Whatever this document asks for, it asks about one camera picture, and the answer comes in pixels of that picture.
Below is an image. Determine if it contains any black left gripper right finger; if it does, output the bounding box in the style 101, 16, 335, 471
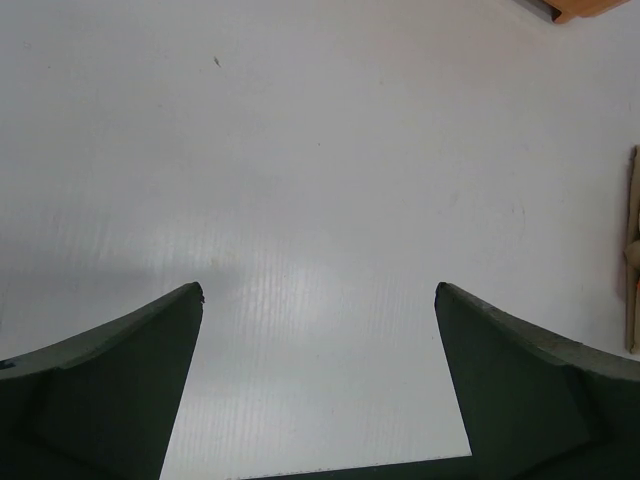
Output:
434, 283, 639, 479

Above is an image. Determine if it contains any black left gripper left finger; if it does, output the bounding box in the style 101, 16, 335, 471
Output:
1, 282, 204, 479

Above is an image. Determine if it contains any orange plastic bin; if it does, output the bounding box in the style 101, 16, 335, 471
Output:
543, 0, 629, 25

